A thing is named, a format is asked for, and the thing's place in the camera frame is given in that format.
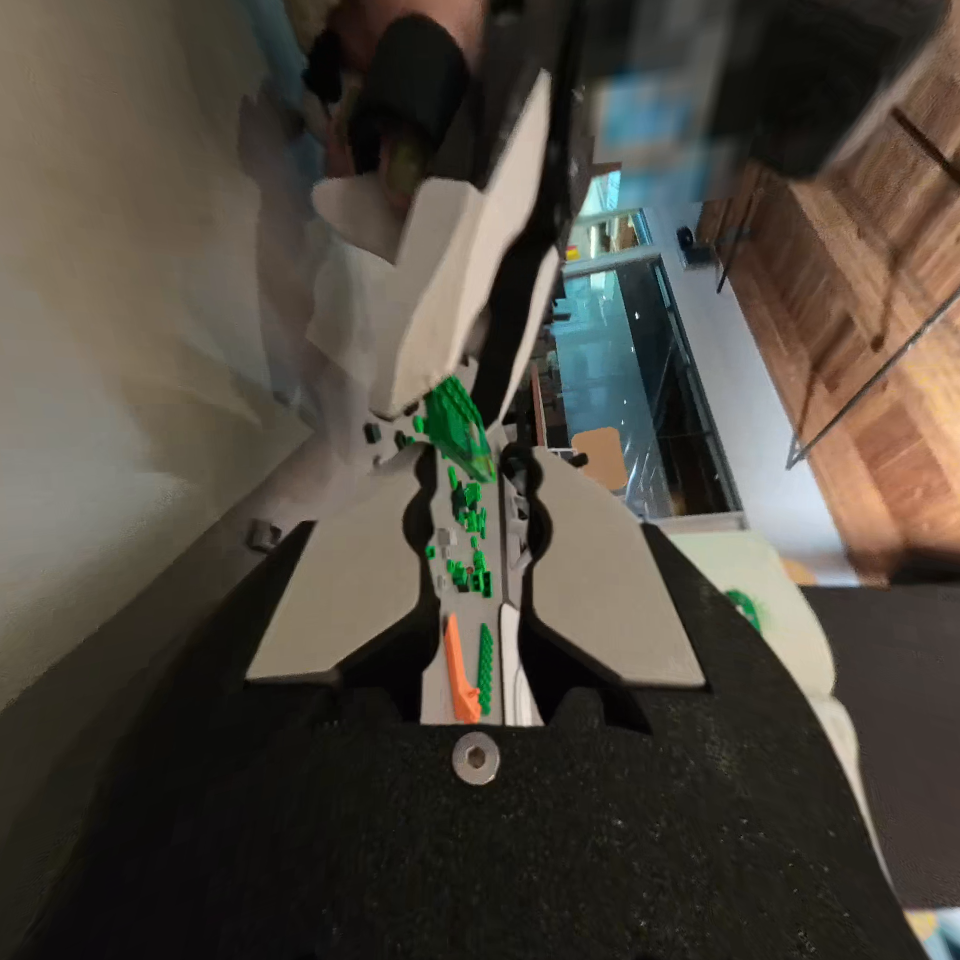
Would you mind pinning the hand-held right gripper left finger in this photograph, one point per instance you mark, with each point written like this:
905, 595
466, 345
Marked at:
345, 585

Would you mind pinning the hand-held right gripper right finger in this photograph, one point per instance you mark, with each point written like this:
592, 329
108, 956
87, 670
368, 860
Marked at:
607, 592

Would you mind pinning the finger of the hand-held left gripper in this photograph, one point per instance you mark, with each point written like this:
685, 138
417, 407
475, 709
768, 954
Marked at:
450, 285
544, 300

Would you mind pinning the green lego baseplate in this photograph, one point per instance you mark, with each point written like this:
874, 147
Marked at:
457, 427

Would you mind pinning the pile of small lego pieces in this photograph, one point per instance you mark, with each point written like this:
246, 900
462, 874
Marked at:
472, 499

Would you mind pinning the narrow green lego plate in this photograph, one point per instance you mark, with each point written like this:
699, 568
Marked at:
486, 667

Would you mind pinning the person's left hand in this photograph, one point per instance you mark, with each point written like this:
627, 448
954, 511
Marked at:
356, 34

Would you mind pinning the tan board stand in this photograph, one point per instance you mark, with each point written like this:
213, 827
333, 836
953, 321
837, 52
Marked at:
600, 457

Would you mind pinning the orange brick separator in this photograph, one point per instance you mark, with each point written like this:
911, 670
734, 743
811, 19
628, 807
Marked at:
459, 675

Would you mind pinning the open instruction booklet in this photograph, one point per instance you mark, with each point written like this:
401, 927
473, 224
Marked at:
795, 652

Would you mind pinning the black flat panel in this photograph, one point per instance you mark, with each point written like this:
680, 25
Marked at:
892, 712

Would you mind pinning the black metal rod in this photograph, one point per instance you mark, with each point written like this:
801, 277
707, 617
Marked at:
870, 375

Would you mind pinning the small white square frame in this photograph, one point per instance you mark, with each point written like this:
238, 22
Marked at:
262, 535

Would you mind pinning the black wall speaker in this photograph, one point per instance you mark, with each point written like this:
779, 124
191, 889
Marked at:
694, 246

